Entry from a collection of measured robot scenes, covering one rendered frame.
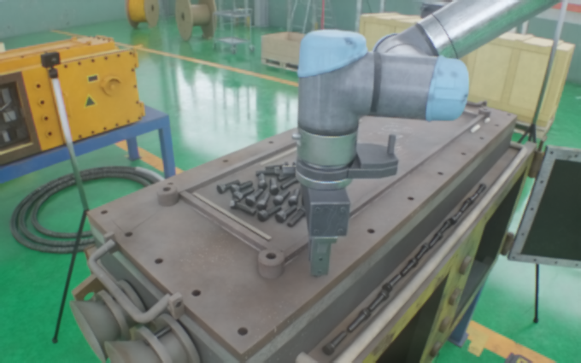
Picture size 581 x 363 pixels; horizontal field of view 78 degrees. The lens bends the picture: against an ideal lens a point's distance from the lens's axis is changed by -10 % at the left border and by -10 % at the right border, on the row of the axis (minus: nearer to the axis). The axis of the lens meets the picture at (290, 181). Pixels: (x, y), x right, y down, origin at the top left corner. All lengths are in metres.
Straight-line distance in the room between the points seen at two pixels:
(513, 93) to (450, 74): 5.27
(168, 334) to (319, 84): 0.42
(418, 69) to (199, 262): 0.43
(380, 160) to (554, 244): 1.56
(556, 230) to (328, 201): 1.57
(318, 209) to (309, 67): 0.16
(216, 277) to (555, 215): 1.55
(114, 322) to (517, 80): 5.40
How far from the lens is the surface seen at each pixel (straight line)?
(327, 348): 0.68
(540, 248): 1.99
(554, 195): 1.85
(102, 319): 0.74
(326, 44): 0.43
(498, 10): 0.60
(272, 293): 0.59
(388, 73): 0.45
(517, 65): 5.66
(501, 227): 1.78
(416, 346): 1.20
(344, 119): 0.46
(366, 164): 0.49
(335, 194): 0.49
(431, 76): 0.46
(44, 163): 3.17
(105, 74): 3.18
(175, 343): 0.64
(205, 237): 0.70
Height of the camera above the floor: 1.78
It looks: 29 degrees down
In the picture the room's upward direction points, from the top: 1 degrees clockwise
